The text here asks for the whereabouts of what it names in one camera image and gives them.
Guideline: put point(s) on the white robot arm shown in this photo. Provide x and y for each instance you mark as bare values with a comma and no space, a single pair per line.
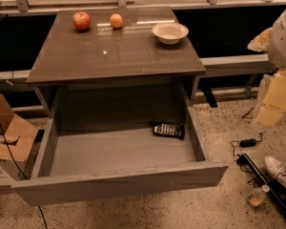
277,43

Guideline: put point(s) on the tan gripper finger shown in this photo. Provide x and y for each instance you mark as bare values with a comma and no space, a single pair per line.
271,102
261,42

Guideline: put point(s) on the grey cabinet counter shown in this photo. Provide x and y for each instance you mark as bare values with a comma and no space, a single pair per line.
103,54

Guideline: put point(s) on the black rxbar chocolate wrapper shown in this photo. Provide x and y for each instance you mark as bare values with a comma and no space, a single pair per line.
168,130

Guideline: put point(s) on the white sneaker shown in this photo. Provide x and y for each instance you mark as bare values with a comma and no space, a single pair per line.
276,169

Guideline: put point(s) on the black power adapter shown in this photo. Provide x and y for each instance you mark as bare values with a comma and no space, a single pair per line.
245,143

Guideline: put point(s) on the grey open top drawer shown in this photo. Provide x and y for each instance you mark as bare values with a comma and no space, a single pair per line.
99,143

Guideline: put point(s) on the orange fruit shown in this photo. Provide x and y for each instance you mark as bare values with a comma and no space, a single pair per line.
116,21

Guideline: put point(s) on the clear plastic bottle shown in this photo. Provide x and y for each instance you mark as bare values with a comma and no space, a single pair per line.
258,195

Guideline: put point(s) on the black power strip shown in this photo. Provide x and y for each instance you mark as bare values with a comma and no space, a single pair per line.
277,192

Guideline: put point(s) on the red apple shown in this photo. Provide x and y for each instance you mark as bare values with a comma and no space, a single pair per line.
81,21

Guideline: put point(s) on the white ceramic bowl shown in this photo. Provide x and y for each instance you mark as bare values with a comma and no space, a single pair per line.
170,33

